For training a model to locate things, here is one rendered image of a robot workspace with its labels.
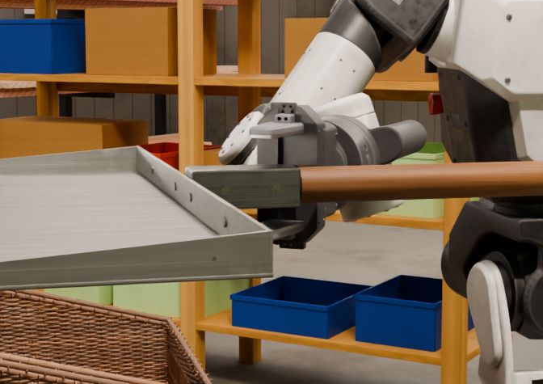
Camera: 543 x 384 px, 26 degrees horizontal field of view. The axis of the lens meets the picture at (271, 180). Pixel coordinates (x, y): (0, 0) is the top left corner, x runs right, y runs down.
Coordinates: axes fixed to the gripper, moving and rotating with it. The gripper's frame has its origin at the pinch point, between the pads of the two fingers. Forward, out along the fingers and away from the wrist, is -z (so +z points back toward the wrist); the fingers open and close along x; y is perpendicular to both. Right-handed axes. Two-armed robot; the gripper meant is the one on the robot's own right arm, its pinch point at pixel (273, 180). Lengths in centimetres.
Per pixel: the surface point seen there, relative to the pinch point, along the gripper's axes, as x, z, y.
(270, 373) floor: 120, 330, 128
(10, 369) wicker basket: 39, 59, 66
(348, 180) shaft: -0.1, 1.0, -6.2
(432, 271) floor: 119, 552, 115
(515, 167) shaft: -0.7, 10.1, -18.3
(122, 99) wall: 34, 685, 383
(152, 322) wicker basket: 47, 124, 75
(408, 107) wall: 42, 809, 197
